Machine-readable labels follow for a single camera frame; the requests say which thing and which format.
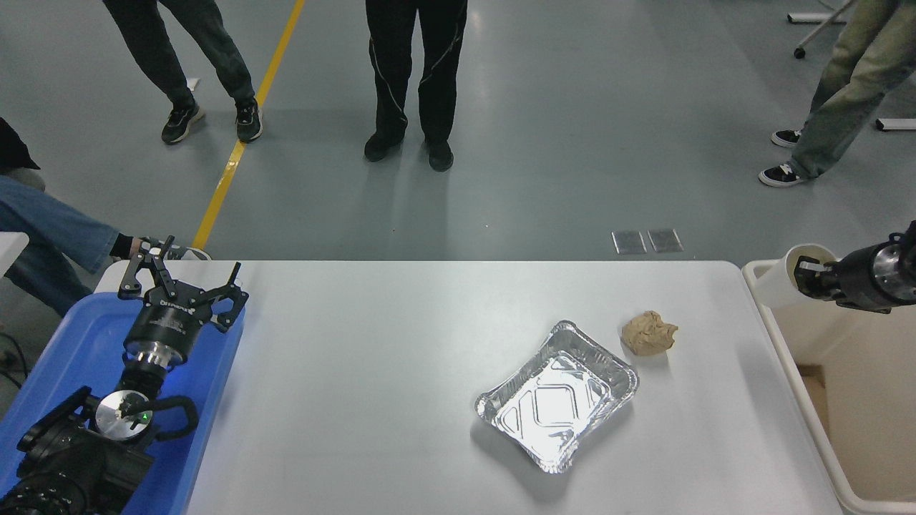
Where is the grey chair seat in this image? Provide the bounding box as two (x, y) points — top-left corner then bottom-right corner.
(0, 167), (46, 192)

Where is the small white table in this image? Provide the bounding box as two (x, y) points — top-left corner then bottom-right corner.
(0, 232), (29, 276)

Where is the white paper cup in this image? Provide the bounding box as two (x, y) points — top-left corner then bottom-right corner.
(755, 244), (838, 310)

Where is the crumpled tan paper ball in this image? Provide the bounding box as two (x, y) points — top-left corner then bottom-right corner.
(620, 311), (679, 358)

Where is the seated person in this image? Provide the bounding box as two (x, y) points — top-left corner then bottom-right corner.
(0, 118), (212, 315)

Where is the standing person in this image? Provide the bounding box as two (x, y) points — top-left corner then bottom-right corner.
(758, 0), (916, 188)
(102, 0), (263, 144)
(364, 0), (469, 172)

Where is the silver foil tray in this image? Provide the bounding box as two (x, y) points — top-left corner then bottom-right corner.
(475, 320), (640, 474)

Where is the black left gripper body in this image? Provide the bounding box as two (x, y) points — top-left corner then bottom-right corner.
(123, 283), (215, 357)

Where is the white wheeled stand base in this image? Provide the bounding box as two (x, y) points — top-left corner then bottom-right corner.
(787, 0), (859, 59)

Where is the blue plastic tray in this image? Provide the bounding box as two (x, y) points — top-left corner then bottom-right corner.
(0, 290), (246, 515)

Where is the large pale plastic bin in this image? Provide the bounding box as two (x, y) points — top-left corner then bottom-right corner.
(742, 259), (916, 515)

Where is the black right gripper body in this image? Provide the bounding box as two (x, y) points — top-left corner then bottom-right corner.
(823, 246), (887, 314)

